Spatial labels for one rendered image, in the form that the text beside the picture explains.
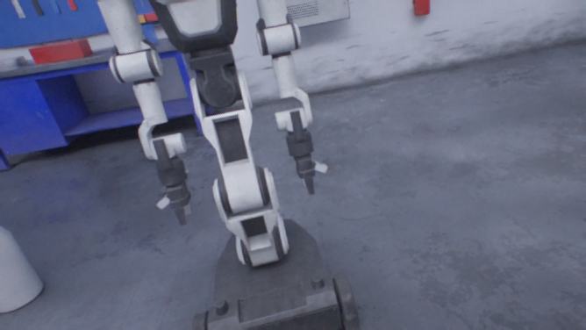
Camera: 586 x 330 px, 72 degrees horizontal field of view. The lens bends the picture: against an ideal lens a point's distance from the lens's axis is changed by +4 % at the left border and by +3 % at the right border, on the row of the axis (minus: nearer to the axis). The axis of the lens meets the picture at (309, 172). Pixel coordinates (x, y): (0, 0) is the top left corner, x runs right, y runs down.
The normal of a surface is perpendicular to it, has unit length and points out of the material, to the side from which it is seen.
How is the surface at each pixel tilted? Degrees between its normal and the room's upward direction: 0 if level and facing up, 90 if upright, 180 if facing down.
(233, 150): 80
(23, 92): 90
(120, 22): 90
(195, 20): 90
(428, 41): 90
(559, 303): 0
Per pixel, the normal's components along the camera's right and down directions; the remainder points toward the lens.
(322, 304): 0.01, -0.33
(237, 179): 0.10, 0.02
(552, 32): 0.10, 0.43
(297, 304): -0.16, -0.88
